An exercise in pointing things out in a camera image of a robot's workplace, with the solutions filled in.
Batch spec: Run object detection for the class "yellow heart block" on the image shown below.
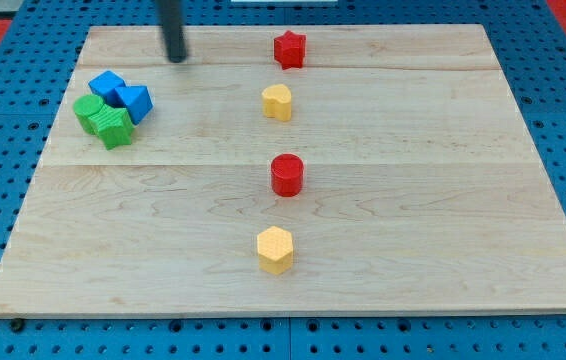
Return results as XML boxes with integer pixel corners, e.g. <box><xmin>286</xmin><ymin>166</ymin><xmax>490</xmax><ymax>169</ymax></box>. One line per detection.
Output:
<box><xmin>261</xmin><ymin>84</ymin><xmax>292</xmax><ymax>121</ymax></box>

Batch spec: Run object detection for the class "blue triangle block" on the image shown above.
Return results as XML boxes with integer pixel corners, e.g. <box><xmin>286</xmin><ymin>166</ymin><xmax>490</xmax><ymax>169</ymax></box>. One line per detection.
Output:
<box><xmin>115</xmin><ymin>85</ymin><xmax>153</xmax><ymax>125</ymax></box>

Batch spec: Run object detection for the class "red cylinder block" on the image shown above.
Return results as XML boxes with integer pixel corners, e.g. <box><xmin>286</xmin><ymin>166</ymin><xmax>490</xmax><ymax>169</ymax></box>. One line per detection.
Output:
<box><xmin>270</xmin><ymin>153</ymin><xmax>304</xmax><ymax>197</ymax></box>

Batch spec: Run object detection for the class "light wooden board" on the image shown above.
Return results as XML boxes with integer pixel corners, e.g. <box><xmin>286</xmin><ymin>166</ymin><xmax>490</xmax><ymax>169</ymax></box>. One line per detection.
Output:
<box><xmin>0</xmin><ymin>24</ymin><xmax>566</xmax><ymax>319</ymax></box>

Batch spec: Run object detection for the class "yellow hexagon block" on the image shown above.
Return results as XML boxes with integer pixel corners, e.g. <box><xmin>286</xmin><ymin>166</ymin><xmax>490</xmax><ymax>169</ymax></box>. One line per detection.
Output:
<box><xmin>257</xmin><ymin>226</ymin><xmax>294</xmax><ymax>275</ymax></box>

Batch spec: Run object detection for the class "red star block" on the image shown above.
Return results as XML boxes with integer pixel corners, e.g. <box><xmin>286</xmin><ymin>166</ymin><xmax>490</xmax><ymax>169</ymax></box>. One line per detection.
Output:
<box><xmin>273</xmin><ymin>30</ymin><xmax>306</xmax><ymax>70</ymax></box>

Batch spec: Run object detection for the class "green star block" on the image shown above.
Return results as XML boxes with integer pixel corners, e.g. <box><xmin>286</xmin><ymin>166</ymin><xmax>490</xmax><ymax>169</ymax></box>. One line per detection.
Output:
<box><xmin>88</xmin><ymin>105</ymin><xmax>134</xmax><ymax>150</ymax></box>

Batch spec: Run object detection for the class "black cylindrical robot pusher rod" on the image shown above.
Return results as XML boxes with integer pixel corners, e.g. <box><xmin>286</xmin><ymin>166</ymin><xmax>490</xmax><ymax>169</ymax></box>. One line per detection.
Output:
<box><xmin>156</xmin><ymin>0</ymin><xmax>188</xmax><ymax>63</ymax></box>

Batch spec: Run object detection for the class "blue cube block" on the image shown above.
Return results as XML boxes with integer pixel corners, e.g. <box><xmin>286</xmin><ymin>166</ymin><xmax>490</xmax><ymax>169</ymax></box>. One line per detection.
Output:
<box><xmin>88</xmin><ymin>70</ymin><xmax>126</xmax><ymax>107</ymax></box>

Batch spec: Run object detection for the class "green cylinder block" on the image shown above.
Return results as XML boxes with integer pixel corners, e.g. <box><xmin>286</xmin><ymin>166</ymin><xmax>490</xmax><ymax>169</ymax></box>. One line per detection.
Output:
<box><xmin>72</xmin><ymin>94</ymin><xmax>105</xmax><ymax>135</ymax></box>

